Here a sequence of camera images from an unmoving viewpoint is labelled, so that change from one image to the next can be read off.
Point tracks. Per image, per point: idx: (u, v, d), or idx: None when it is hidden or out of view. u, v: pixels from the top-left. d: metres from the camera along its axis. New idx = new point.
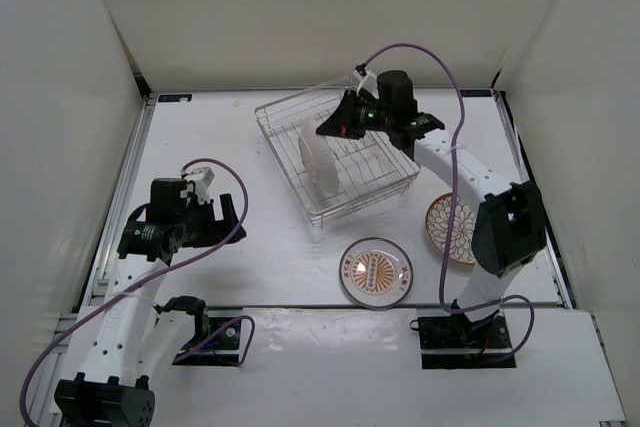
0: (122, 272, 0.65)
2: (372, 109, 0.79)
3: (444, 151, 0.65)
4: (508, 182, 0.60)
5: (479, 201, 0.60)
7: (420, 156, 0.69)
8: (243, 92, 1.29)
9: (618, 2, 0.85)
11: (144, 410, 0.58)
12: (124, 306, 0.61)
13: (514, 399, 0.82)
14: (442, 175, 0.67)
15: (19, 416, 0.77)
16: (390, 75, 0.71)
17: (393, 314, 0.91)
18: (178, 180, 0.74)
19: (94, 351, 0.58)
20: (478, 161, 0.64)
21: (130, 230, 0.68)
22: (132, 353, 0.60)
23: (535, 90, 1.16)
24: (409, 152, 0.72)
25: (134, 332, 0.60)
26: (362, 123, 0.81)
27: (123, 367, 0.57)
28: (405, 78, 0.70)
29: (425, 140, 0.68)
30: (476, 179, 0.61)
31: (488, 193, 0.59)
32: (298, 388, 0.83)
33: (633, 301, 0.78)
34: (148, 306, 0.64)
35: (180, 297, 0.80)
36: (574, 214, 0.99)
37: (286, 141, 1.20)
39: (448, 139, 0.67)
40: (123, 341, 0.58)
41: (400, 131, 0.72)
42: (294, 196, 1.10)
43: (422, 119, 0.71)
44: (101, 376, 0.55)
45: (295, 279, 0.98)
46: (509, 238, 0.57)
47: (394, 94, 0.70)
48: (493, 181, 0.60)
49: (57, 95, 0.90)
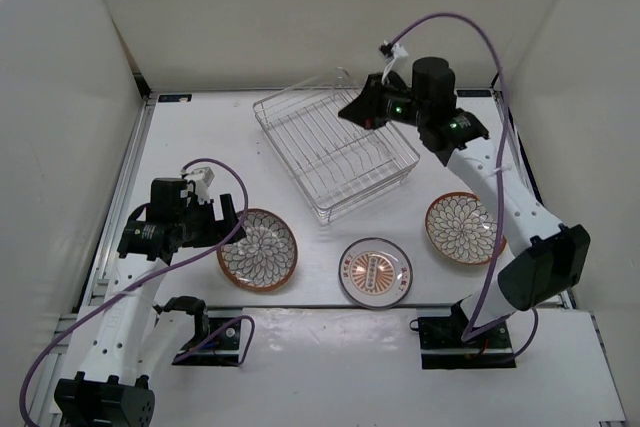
0: (122, 272, 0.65)
2: (400, 100, 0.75)
3: (488, 171, 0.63)
4: (556, 221, 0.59)
5: (522, 240, 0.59)
7: (458, 166, 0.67)
8: (243, 92, 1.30)
9: (618, 3, 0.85)
11: (144, 409, 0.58)
12: (125, 304, 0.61)
13: (514, 400, 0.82)
14: (480, 192, 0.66)
15: (18, 416, 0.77)
16: (430, 66, 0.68)
17: (393, 314, 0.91)
18: (179, 180, 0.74)
19: (94, 350, 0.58)
20: (523, 189, 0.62)
21: (130, 231, 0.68)
22: (132, 353, 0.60)
23: (535, 91, 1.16)
24: (443, 154, 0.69)
25: (133, 331, 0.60)
26: (388, 114, 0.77)
27: (123, 367, 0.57)
28: (447, 70, 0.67)
29: (466, 151, 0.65)
30: (521, 213, 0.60)
31: (535, 235, 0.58)
32: (297, 388, 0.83)
33: (634, 301, 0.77)
34: (146, 303, 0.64)
35: (180, 297, 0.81)
36: (573, 214, 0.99)
37: (284, 134, 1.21)
39: (493, 155, 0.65)
40: (122, 341, 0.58)
41: (436, 130, 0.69)
42: (296, 187, 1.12)
43: (463, 120, 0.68)
44: (101, 375, 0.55)
45: (294, 279, 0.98)
46: (543, 280, 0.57)
47: (433, 87, 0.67)
48: (539, 219, 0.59)
49: (57, 94, 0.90)
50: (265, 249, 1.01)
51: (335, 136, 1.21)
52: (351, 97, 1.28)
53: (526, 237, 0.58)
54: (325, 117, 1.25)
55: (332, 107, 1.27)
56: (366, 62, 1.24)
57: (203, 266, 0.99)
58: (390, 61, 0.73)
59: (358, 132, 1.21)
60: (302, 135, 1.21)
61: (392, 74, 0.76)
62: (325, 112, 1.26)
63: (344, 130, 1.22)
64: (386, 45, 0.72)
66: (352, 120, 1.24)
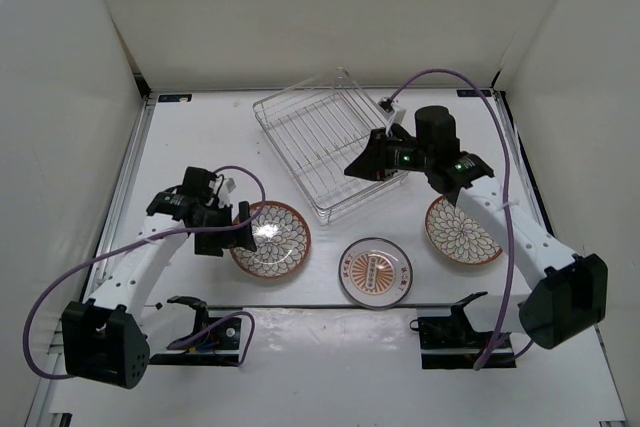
0: (149, 225, 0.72)
2: (407, 150, 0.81)
3: (495, 207, 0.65)
4: (570, 253, 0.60)
5: (536, 272, 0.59)
7: (466, 204, 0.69)
8: (243, 92, 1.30)
9: (619, 3, 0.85)
11: (138, 361, 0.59)
12: (145, 251, 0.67)
13: (513, 400, 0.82)
14: (490, 229, 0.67)
15: (17, 416, 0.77)
16: (430, 113, 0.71)
17: (393, 314, 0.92)
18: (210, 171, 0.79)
19: (108, 283, 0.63)
20: (533, 223, 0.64)
21: (162, 197, 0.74)
22: (140, 295, 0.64)
23: (535, 91, 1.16)
24: (450, 195, 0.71)
25: (147, 274, 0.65)
26: (397, 163, 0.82)
27: (130, 300, 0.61)
28: (447, 117, 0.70)
29: (472, 189, 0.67)
30: (533, 246, 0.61)
31: (549, 266, 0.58)
32: (297, 387, 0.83)
33: (634, 301, 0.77)
34: (162, 256, 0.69)
35: (182, 297, 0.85)
36: (573, 214, 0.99)
37: (284, 134, 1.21)
39: (499, 191, 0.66)
40: (136, 279, 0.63)
41: (442, 171, 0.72)
42: (296, 186, 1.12)
43: (468, 162, 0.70)
44: (110, 303, 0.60)
45: (294, 279, 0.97)
46: (565, 315, 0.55)
47: (434, 134, 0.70)
48: (552, 250, 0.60)
49: (57, 94, 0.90)
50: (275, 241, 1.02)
51: (336, 136, 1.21)
52: (351, 97, 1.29)
53: (541, 269, 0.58)
54: (325, 117, 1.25)
55: (332, 108, 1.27)
56: (366, 62, 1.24)
57: (202, 266, 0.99)
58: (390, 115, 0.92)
59: (358, 132, 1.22)
60: (302, 135, 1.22)
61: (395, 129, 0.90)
62: (326, 112, 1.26)
63: (344, 130, 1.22)
64: (386, 103, 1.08)
66: (351, 120, 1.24)
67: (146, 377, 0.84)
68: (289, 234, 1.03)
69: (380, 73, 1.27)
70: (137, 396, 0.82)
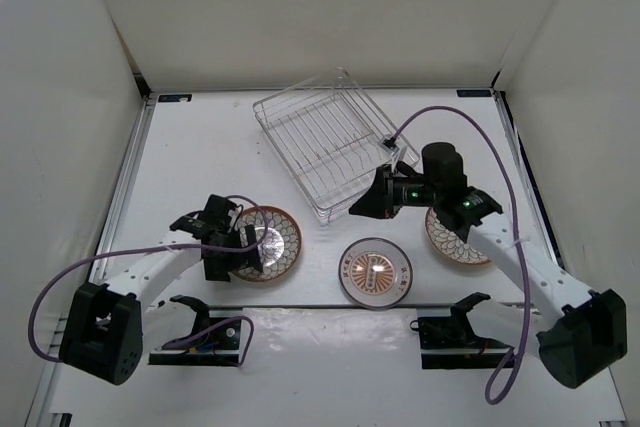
0: (168, 237, 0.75)
2: (415, 186, 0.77)
3: (507, 244, 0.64)
4: (585, 289, 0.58)
5: (554, 311, 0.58)
7: (477, 242, 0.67)
8: (243, 92, 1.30)
9: (619, 3, 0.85)
11: (128, 360, 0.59)
12: (162, 255, 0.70)
13: (513, 400, 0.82)
14: (503, 266, 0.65)
15: (18, 416, 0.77)
16: (438, 152, 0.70)
17: (393, 314, 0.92)
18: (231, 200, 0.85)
19: (124, 274, 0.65)
20: (547, 260, 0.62)
21: (186, 219, 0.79)
22: (149, 292, 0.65)
23: (535, 91, 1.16)
24: (460, 232, 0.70)
25: (161, 274, 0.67)
26: (405, 201, 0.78)
27: (141, 292, 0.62)
28: (454, 155, 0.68)
29: (482, 226, 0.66)
30: (548, 283, 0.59)
31: (566, 304, 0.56)
32: (297, 388, 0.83)
33: (634, 302, 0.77)
34: (178, 264, 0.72)
35: (183, 297, 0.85)
36: (573, 214, 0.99)
37: (284, 134, 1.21)
39: (509, 227, 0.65)
40: (150, 276, 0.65)
41: (451, 209, 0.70)
42: (296, 186, 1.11)
43: (477, 199, 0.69)
44: (121, 291, 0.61)
45: (294, 279, 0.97)
46: (587, 354, 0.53)
47: (443, 172, 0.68)
48: (567, 288, 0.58)
49: (57, 94, 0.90)
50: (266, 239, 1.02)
51: (335, 136, 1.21)
52: (351, 97, 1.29)
53: (558, 307, 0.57)
54: (325, 117, 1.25)
55: (331, 108, 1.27)
56: (366, 62, 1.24)
57: (201, 266, 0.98)
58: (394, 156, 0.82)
59: (358, 132, 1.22)
60: (302, 135, 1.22)
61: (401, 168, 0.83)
62: (325, 112, 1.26)
63: (344, 130, 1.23)
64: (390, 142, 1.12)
66: (351, 120, 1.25)
67: (146, 377, 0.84)
68: (283, 228, 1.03)
69: (380, 73, 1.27)
70: (137, 397, 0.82)
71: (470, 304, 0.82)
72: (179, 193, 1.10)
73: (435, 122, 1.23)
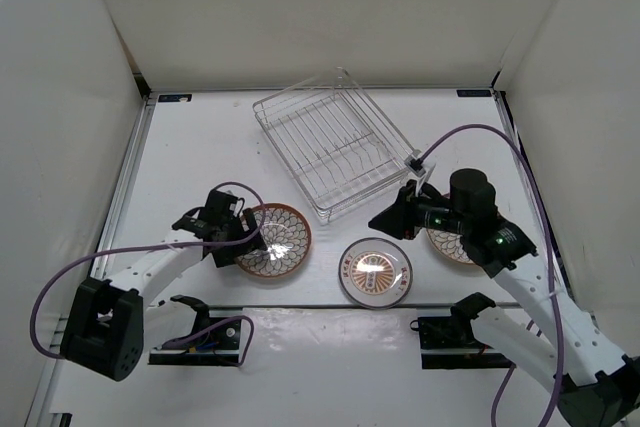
0: (171, 237, 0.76)
2: (439, 212, 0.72)
3: (541, 295, 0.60)
4: (620, 353, 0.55)
5: (585, 375, 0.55)
7: (507, 286, 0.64)
8: (243, 92, 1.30)
9: (619, 3, 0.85)
11: (129, 355, 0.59)
12: (165, 253, 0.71)
13: (513, 400, 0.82)
14: (532, 315, 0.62)
15: (18, 417, 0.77)
16: (468, 181, 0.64)
17: (393, 314, 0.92)
18: (231, 194, 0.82)
19: (126, 270, 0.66)
20: (582, 317, 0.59)
21: (186, 218, 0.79)
22: (151, 289, 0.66)
23: (535, 91, 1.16)
24: (489, 269, 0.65)
25: (162, 272, 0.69)
26: (427, 225, 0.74)
27: (143, 287, 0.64)
28: (486, 186, 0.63)
29: (516, 271, 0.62)
30: (581, 343, 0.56)
31: (600, 370, 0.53)
32: (297, 388, 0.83)
33: (634, 302, 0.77)
34: (180, 263, 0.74)
35: (183, 297, 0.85)
36: (573, 214, 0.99)
37: (284, 134, 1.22)
39: (544, 275, 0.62)
40: (152, 272, 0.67)
41: (480, 243, 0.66)
42: (296, 186, 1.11)
43: (509, 234, 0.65)
44: (124, 285, 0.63)
45: (295, 279, 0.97)
46: (612, 415, 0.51)
47: (475, 204, 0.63)
48: (601, 351, 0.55)
49: (57, 94, 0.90)
50: (277, 238, 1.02)
51: (335, 136, 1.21)
52: (351, 97, 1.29)
53: (591, 372, 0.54)
54: (324, 117, 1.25)
55: (332, 108, 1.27)
56: (366, 62, 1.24)
57: (201, 266, 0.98)
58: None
59: (358, 132, 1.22)
60: (302, 135, 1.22)
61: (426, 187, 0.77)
62: (325, 112, 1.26)
63: (344, 130, 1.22)
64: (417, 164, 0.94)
66: (351, 120, 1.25)
67: (146, 377, 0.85)
68: (285, 230, 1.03)
69: (380, 73, 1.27)
70: (137, 397, 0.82)
71: (472, 313, 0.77)
72: (179, 192, 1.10)
73: (435, 122, 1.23)
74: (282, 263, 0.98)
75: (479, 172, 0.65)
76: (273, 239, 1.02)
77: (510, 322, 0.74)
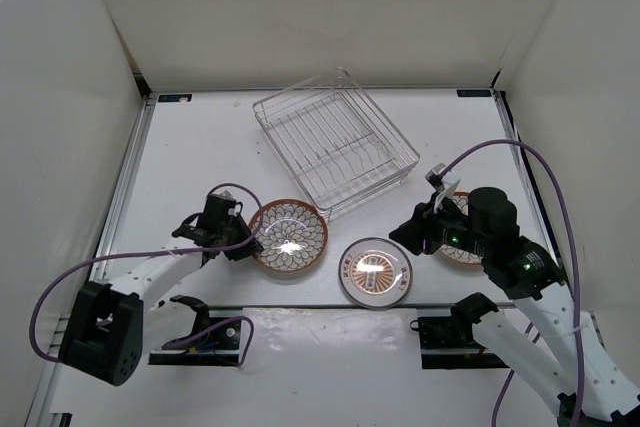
0: (171, 243, 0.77)
2: (457, 229, 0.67)
3: (565, 329, 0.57)
4: (635, 392, 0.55)
5: (598, 411, 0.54)
7: (528, 312, 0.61)
8: (243, 92, 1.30)
9: (618, 3, 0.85)
11: (127, 360, 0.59)
12: (165, 259, 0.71)
13: (513, 399, 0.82)
14: (550, 345, 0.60)
15: (18, 417, 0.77)
16: (489, 199, 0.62)
17: (393, 314, 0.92)
18: (229, 200, 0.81)
19: (127, 275, 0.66)
20: (601, 352, 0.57)
21: (185, 226, 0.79)
22: (151, 295, 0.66)
23: (535, 91, 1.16)
24: (511, 293, 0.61)
25: (162, 278, 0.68)
26: (445, 241, 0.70)
27: (143, 292, 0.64)
28: (509, 204, 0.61)
29: (542, 302, 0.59)
30: (600, 381, 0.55)
31: (615, 410, 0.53)
32: (297, 388, 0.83)
33: (634, 301, 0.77)
34: (178, 269, 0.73)
35: (183, 297, 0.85)
36: (573, 215, 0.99)
37: (284, 134, 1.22)
39: (569, 308, 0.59)
40: (152, 278, 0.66)
41: (504, 266, 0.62)
42: (296, 187, 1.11)
43: (536, 258, 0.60)
44: (124, 289, 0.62)
45: (294, 279, 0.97)
46: None
47: (496, 223, 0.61)
48: (618, 389, 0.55)
49: (57, 94, 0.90)
50: (294, 235, 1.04)
51: (335, 136, 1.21)
52: (351, 97, 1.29)
53: (607, 411, 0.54)
54: (325, 117, 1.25)
55: (332, 107, 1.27)
56: (365, 62, 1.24)
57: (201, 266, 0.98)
58: (442, 191, 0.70)
59: (358, 132, 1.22)
60: (302, 135, 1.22)
61: (446, 200, 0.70)
62: (326, 112, 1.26)
63: (344, 130, 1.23)
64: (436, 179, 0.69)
66: (351, 120, 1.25)
67: (146, 376, 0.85)
68: (299, 231, 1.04)
69: (380, 72, 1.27)
70: (136, 396, 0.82)
71: (475, 316, 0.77)
72: (179, 192, 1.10)
73: (435, 122, 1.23)
74: (292, 260, 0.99)
75: (500, 191, 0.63)
76: (291, 237, 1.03)
77: (513, 330, 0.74)
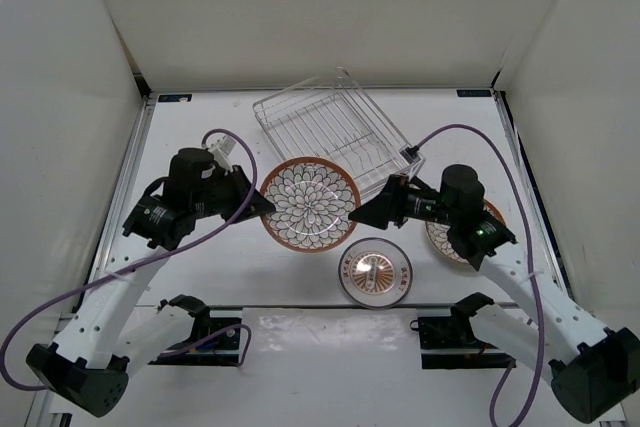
0: (120, 250, 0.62)
2: (429, 200, 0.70)
3: (521, 276, 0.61)
4: (599, 325, 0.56)
5: (567, 350, 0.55)
7: (489, 272, 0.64)
8: (243, 92, 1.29)
9: (618, 3, 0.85)
11: (110, 393, 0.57)
12: (113, 288, 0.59)
13: (513, 399, 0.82)
14: (514, 297, 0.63)
15: (18, 417, 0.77)
16: (461, 178, 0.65)
17: (394, 314, 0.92)
18: (202, 160, 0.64)
19: (73, 325, 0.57)
20: (561, 294, 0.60)
21: (139, 209, 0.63)
22: (108, 337, 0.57)
23: (535, 91, 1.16)
24: (473, 261, 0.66)
25: (116, 317, 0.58)
26: (416, 214, 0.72)
27: (91, 350, 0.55)
28: (476, 182, 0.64)
29: (496, 257, 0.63)
30: (562, 319, 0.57)
31: (581, 343, 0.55)
32: (297, 388, 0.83)
33: (634, 301, 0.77)
34: (137, 293, 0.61)
35: (186, 297, 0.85)
36: (572, 214, 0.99)
37: (285, 135, 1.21)
39: (523, 258, 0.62)
40: (101, 324, 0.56)
41: (465, 236, 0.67)
42: None
43: (490, 225, 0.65)
44: (70, 354, 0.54)
45: (295, 278, 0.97)
46: (601, 394, 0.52)
47: (464, 201, 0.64)
48: (582, 325, 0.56)
49: (57, 95, 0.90)
50: (317, 205, 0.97)
51: (336, 136, 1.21)
52: (352, 97, 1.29)
53: (574, 345, 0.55)
54: (325, 116, 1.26)
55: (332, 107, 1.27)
56: (365, 62, 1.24)
57: (201, 266, 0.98)
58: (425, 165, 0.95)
59: (358, 132, 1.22)
60: (302, 135, 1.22)
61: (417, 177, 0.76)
62: (326, 111, 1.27)
63: (344, 130, 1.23)
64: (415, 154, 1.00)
66: (351, 120, 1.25)
67: (146, 376, 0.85)
68: (326, 205, 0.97)
69: (380, 73, 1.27)
70: (136, 397, 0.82)
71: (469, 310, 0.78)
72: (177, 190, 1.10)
73: (435, 123, 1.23)
74: (312, 235, 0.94)
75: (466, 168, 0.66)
76: (312, 207, 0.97)
77: (509, 317, 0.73)
